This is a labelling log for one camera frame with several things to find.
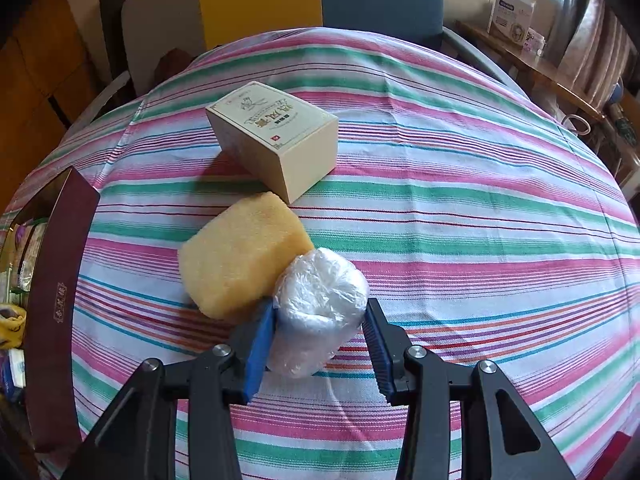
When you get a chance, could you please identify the yellow packet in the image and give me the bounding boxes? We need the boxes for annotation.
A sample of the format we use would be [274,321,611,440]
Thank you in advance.
[0,304,27,350]

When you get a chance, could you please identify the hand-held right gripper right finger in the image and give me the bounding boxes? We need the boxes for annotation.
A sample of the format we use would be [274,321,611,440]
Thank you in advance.
[364,298,576,480]

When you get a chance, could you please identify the purple snack packet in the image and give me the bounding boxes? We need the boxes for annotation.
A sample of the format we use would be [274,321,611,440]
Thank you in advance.
[12,225,32,262]

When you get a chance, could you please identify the gold tin box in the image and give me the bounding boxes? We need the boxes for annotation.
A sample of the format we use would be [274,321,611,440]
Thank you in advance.
[0,166,102,457]

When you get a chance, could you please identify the grey yellow blue chair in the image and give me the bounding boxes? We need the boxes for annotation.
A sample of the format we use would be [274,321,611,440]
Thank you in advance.
[97,0,517,111]

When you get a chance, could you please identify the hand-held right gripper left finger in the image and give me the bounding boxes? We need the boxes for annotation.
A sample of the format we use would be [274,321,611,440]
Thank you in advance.
[60,301,277,480]

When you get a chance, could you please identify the cream cardboard box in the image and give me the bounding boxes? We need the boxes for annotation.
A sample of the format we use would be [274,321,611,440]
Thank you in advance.
[205,81,340,205]

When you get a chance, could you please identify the dark red cushion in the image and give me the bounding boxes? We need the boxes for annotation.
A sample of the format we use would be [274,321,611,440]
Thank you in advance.
[152,47,202,92]

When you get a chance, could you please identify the yellow sponge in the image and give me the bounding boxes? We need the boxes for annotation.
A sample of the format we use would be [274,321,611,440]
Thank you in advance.
[178,191,316,322]

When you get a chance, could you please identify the white plastic bag roll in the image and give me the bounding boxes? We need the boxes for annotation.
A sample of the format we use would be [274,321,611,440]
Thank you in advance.
[266,247,371,379]

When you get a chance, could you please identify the white cable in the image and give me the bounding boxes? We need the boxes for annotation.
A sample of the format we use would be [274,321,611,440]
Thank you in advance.
[560,112,592,137]

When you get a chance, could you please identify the white blue carton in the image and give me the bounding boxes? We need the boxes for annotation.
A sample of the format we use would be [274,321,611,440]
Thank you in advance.
[487,0,537,44]

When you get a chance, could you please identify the pink patterned curtain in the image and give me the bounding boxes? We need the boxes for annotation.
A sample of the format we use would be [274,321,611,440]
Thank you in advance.
[554,0,637,107]

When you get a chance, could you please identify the wooden cabinet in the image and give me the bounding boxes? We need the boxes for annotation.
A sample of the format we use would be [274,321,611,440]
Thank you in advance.
[0,0,102,177]

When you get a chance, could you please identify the blue white packet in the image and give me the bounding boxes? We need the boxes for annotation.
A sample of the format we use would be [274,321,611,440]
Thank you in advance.
[0,350,27,402]

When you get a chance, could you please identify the striped tablecloth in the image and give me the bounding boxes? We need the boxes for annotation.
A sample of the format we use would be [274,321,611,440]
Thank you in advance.
[0,26,640,480]

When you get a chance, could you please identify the beige biscuit packet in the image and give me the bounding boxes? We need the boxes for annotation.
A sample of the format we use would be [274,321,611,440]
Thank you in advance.
[17,222,49,292]

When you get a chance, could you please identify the wooden side table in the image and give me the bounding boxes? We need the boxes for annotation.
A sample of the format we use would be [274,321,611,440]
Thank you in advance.
[452,20,622,127]

